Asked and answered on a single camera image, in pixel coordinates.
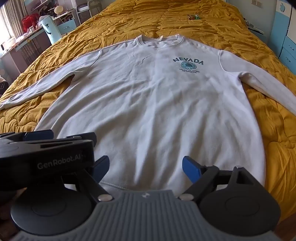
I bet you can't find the red bag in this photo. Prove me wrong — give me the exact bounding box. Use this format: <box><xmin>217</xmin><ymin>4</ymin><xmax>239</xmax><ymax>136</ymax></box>
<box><xmin>22</xmin><ymin>13</ymin><xmax>40</xmax><ymax>33</ymax></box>

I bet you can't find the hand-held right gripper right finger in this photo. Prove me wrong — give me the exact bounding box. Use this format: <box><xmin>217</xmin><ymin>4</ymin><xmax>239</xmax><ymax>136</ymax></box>
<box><xmin>179</xmin><ymin>156</ymin><xmax>264</xmax><ymax>202</ymax></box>

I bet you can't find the blue and white wardrobe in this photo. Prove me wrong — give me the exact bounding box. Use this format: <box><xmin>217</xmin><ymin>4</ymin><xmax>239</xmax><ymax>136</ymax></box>
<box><xmin>269</xmin><ymin>0</ymin><xmax>296</xmax><ymax>75</ymax></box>

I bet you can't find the mustard yellow quilt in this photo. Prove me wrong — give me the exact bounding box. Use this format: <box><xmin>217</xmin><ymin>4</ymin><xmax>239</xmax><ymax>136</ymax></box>
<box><xmin>0</xmin><ymin>0</ymin><xmax>296</xmax><ymax>232</ymax></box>

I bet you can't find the white printed sweatshirt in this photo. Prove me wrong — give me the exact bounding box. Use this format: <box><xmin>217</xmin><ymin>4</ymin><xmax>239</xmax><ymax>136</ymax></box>
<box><xmin>0</xmin><ymin>34</ymin><xmax>296</xmax><ymax>197</ymax></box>

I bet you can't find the beige curtain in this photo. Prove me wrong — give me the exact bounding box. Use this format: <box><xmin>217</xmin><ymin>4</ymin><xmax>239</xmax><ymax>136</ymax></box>
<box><xmin>0</xmin><ymin>0</ymin><xmax>28</xmax><ymax>44</ymax></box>

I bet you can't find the grey desk with blue drawer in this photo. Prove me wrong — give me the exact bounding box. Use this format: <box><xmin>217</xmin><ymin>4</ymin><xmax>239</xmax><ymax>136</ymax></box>
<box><xmin>0</xmin><ymin>19</ymin><xmax>77</xmax><ymax>79</ymax></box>

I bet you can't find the blue nightstand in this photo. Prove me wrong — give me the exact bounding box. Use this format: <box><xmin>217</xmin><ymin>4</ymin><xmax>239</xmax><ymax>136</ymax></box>
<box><xmin>244</xmin><ymin>20</ymin><xmax>270</xmax><ymax>44</ymax></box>

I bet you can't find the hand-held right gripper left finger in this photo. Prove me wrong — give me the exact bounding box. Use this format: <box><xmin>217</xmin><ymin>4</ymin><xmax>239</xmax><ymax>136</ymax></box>
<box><xmin>61</xmin><ymin>156</ymin><xmax>114</xmax><ymax>202</ymax></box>

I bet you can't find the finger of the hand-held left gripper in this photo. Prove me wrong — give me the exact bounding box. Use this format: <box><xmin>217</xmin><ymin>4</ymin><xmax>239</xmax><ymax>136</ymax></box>
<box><xmin>0</xmin><ymin>130</ymin><xmax>54</xmax><ymax>144</ymax></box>
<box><xmin>66</xmin><ymin>133</ymin><xmax>97</xmax><ymax>151</ymax></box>

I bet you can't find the light blue desk chair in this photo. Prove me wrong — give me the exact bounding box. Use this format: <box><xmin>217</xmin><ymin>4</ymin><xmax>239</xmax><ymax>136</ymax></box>
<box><xmin>38</xmin><ymin>16</ymin><xmax>62</xmax><ymax>44</ymax></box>

